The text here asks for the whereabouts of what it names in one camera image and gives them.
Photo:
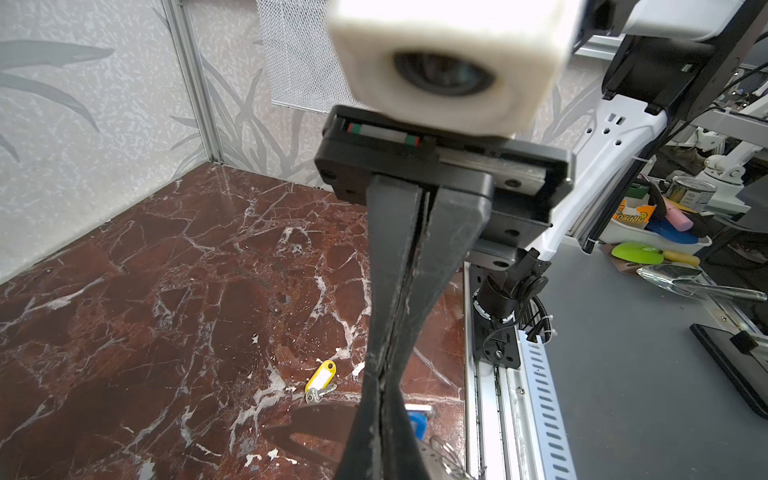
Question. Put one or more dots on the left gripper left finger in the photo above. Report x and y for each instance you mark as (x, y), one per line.
(362, 456)

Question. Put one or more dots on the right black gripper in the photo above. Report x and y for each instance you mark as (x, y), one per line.
(412, 258)

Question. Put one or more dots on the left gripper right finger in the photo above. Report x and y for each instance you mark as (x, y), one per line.
(401, 457)

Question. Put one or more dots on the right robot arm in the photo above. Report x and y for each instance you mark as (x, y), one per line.
(674, 59)

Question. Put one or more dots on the white plastic tray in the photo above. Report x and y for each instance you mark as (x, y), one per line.
(636, 228)

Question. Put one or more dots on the green round object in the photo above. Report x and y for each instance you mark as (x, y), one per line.
(638, 253)

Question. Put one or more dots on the metal tin can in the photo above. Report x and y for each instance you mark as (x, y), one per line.
(690, 192)

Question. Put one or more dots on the black tablet device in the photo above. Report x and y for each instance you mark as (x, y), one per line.
(743, 360)

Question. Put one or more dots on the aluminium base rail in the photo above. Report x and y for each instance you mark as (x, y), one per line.
(514, 426)

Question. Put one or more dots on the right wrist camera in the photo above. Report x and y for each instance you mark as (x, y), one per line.
(480, 68)

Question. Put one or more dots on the white wire mesh basket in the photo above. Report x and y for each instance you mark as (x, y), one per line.
(303, 69)

